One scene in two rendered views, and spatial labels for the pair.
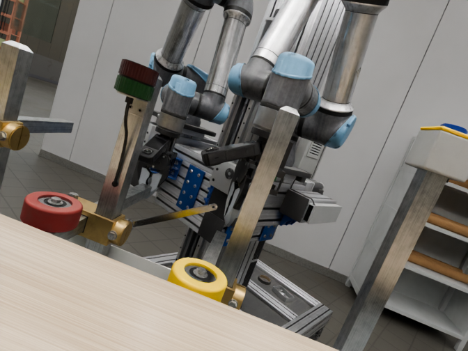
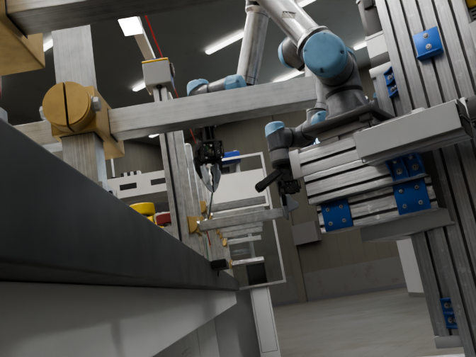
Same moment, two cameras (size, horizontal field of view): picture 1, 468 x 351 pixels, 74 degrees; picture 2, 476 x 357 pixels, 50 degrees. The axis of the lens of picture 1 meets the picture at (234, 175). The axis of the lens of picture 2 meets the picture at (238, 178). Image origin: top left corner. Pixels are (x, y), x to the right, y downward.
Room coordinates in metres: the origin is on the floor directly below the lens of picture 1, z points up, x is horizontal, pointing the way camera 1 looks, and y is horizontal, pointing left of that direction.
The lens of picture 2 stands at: (0.63, -1.59, 0.59)
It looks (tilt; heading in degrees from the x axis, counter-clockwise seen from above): 13 degrees up; 87
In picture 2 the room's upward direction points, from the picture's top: 10 degrees counter-clockwise
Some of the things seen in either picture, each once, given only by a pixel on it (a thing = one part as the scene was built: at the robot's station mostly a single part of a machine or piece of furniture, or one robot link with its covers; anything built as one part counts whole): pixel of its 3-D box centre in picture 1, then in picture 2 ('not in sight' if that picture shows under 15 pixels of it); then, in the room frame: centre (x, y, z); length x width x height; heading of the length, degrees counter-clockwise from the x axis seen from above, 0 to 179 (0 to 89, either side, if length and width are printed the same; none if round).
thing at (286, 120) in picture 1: (242, 233); (185, 187); (0.55, -0.05, 0.93); 0.04 x 0.04 x 0.48; 87
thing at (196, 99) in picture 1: (178, 97); (301, 136); (0.99, 0.25, 1.12); 0.11 x 0.11 x 0.08; 24
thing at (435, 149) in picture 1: (441, 154); (159, 77); (0.54, -0.31, 1.18); 0.07 x 0.07 x 0.08; 87
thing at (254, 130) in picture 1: (261, 161); (207, 144); (0.64, -0.04, 1.06); 0.09 x 0.08 x 0.12; 107
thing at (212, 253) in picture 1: (204, 272); (207, 226); (0.60, -0.01, 0.81); 0.44 x 0.03 x 0.04; 177
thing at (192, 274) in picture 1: (188, 305); (143, 221); (0.40, 0.00, 0.85); 0.08 x 0.08 x 0.11
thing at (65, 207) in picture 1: (47, 231); (168, 229); (0.45, 0.24, 0.85); 0.08 x 0.08 x 0.11
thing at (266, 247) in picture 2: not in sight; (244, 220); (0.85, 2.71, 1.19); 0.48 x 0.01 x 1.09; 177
